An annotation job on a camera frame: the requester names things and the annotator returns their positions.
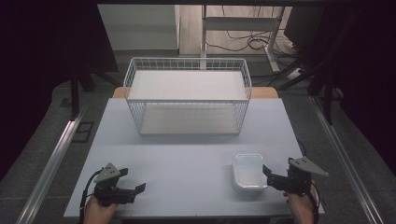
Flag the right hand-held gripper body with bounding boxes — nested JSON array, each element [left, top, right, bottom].
[[273, 156, 330, 198]]

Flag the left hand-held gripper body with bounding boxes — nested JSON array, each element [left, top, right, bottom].
[[92, 162, 138, 207]]

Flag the clear plastic container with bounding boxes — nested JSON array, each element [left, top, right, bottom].
[[232, 151, 269, 194]]

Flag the person's left hand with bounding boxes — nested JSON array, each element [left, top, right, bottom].
[[82, 195, 120, 224]]

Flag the person's right hand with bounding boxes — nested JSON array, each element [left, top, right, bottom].
[[282, 189, 316, 224]]

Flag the black floor plate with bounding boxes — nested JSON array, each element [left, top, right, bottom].
[[71, 120, 95, 145]]

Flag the wooden table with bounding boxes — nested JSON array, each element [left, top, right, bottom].
[[111, 86, 279, 100]]

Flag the black stand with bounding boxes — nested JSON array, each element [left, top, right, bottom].
[[68, 60, 120, 121], [278, 55, 345, 126]]

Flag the white power strip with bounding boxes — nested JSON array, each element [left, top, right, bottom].
[[286, 67, 304, 81]]

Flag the dark curtain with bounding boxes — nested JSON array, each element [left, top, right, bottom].
[[306, 0, 396, 176], [0, 0, 120, 181]]

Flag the white cabinet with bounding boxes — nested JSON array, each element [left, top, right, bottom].
[[97, 4, 181, 51]]

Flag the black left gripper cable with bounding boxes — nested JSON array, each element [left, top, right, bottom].
[[78, 169, 104, 224]]

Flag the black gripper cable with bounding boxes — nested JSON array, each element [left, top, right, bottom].
[[306, 181, 320, 224], [78, 169, 104, 224]]

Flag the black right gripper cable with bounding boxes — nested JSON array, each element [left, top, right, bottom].
[[306, 181, 320, 224]]

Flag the aluminium rail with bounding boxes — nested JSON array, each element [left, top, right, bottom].
[[15, 104, 89, 224], [308, 95, 386, 224]]

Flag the white wire rack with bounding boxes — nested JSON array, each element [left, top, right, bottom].
[[122, 57, 252, 136]]

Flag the black floor cables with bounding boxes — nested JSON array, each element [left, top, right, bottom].
[[206, 5, 302, 59]]

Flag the white desk frame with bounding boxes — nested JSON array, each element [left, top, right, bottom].
[[200, 4, 287, 74]]

